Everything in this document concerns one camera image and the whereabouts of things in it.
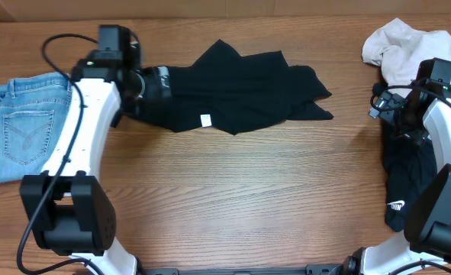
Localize black t-shirt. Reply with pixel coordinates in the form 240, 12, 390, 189
123, 40, 333, 134

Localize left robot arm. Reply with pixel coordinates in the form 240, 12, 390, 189
20, 24, 172, 274

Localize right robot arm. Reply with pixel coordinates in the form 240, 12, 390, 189
333, 58, 451, 274

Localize black Nike garment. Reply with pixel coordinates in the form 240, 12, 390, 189
382, 122, 437, 232

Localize beige crumpled garment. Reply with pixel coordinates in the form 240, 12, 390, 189
362, 18, 451, 86

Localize folded light blue jeans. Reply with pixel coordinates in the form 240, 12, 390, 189
0, 73, 72, 183

